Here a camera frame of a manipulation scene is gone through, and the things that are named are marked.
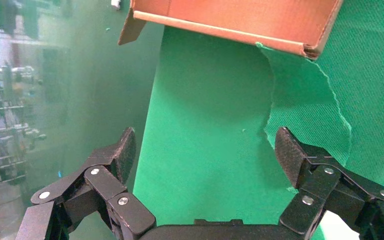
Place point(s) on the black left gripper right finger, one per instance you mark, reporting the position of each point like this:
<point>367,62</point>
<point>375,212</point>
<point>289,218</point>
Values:
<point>324,185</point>

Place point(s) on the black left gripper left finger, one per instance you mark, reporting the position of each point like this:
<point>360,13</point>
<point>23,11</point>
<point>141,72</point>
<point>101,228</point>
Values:
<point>106,185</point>

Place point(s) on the metal shelf rack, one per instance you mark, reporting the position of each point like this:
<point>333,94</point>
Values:
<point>3,132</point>

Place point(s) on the small blue floor scrap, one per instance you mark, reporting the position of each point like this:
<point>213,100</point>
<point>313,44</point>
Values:
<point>59,174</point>

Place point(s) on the green table cloth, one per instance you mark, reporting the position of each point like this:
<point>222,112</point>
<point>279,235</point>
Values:
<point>212,132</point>

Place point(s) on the open brown cardboard box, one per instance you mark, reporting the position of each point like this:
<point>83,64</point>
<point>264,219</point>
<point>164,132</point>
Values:
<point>231,16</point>

